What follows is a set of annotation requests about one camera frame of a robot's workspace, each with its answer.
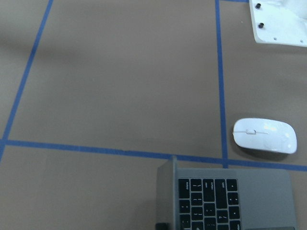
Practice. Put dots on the grey laptop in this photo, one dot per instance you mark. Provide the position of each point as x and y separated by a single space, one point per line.
223 199

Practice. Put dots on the white computer mouse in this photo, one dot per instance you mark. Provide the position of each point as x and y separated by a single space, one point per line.
265 135

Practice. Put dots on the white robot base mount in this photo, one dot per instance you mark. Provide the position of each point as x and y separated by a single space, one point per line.
282 22

